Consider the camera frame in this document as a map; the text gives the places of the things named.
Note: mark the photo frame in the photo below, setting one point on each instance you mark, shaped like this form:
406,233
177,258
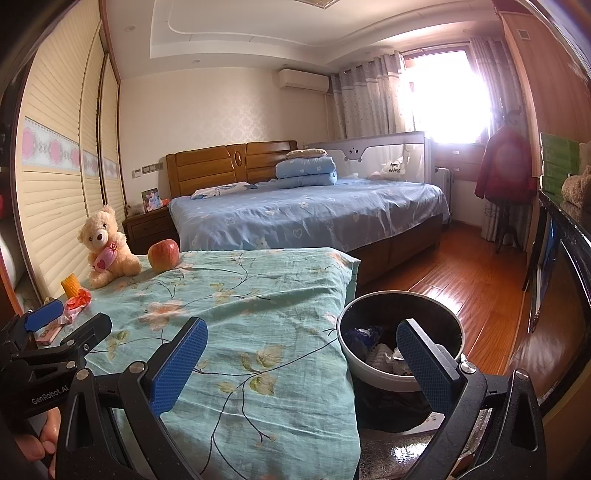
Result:
151,200

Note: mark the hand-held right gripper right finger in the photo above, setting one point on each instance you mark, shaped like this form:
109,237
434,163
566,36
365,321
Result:
425,369

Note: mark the small patterned pillow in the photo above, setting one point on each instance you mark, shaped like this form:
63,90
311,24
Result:
302,153

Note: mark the red apple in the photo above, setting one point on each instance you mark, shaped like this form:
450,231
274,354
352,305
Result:
163,256

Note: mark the stack of green boxes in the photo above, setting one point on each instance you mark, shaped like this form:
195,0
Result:
558,161

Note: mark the white paper pack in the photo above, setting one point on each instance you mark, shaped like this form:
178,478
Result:
383,357

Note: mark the brown plush toy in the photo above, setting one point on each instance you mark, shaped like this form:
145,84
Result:
577,187

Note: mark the white air conditioner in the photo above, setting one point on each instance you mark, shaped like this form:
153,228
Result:
302,79

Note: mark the blue wrapper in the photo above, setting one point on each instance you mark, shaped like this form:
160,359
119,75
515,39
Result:
362,341

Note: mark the wooden nightstand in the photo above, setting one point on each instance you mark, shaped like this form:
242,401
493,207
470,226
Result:
147,230

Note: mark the red and white plastic bag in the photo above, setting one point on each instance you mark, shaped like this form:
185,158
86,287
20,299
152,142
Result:
76,304

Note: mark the red coat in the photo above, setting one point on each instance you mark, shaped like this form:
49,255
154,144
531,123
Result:
505,166

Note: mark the blue pillows stack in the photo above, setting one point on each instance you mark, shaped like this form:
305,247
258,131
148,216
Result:
307,171

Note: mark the white trash bin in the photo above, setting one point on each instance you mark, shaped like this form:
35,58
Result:
378,381

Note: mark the grey dotted curtain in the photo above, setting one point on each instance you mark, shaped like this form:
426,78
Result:
364,97
491,83

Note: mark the wall switch panel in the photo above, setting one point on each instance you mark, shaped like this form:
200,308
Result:
147,170

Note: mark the cream teddy bear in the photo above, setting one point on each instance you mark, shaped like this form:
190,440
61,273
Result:
108,249

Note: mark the round trash bin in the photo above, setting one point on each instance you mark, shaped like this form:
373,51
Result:
392,410

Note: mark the bed with blue sheet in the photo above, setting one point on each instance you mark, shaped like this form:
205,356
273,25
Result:
300,217

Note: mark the grey bed guard rail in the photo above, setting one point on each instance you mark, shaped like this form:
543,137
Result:
369,147

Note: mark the yellow tubular foam net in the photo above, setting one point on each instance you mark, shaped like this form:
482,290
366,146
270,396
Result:
72,286

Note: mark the black glossy cabinet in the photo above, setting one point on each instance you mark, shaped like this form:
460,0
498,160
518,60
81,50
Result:
572,286

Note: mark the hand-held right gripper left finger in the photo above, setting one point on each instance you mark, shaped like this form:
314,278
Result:
178,364

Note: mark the wardrobe with louvred doors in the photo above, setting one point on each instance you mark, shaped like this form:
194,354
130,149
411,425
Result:
60,184

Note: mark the wooden headboard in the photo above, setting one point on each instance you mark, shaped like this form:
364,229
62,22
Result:
207,166

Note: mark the person's left hand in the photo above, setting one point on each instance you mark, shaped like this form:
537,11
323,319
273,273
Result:
39,438

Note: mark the light green floral sheet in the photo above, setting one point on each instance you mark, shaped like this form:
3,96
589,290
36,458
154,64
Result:
221,323

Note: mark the flat blue printed pillow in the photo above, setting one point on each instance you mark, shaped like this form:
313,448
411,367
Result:
221,190

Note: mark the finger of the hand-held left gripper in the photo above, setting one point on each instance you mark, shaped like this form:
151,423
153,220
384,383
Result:
87,334
44,316

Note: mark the white printed cushion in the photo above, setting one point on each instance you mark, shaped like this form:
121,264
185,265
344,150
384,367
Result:
392,168

